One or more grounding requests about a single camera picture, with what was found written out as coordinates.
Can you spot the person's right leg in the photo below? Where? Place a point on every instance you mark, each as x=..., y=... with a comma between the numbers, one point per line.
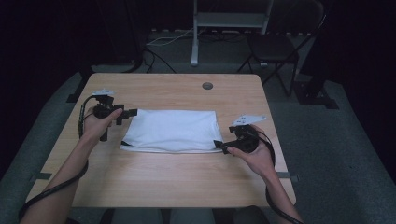
x=191, y=216

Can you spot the black folding chair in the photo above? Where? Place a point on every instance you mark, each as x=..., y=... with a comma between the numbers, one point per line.
x=271, y=46

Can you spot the grey base plate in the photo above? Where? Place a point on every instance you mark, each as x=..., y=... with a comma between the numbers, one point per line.
x=112, y=67

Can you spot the person's left hand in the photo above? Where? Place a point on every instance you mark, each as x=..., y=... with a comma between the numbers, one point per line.
x=93, y=129

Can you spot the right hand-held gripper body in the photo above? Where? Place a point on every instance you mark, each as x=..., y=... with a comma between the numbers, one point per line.
x=247, y=138

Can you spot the person's right hand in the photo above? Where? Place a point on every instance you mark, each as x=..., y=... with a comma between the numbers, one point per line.
x=260, y=160

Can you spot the person's leg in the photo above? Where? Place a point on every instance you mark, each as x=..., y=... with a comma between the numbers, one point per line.
x=191, y=216
x=137, y=216

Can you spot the black floor stand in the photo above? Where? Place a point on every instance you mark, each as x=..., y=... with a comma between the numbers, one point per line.
x=314, y=96

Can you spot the person's left leg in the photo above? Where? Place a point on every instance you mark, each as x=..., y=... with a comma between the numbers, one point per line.
x=137, y=216

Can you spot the grey metal stand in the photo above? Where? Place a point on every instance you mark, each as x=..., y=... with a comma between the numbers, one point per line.
x=230, y=19

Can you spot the white printed tank top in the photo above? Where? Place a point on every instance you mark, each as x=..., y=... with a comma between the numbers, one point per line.
x=174, y=130

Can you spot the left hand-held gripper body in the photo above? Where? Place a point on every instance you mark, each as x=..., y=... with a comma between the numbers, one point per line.
x=104, y=107

